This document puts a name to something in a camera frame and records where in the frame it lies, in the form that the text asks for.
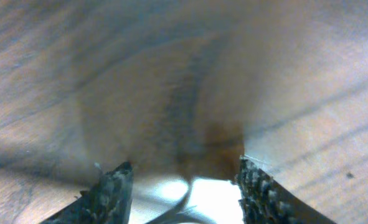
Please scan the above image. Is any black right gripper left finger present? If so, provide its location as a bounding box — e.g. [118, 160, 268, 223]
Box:
[41, 161, 133, 224]

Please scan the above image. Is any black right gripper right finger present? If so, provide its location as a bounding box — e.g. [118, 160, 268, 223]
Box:
[236, 156, 335, 224]

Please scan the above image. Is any white USB cable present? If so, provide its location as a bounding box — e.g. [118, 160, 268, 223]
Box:
[130, 179, 217, 224]

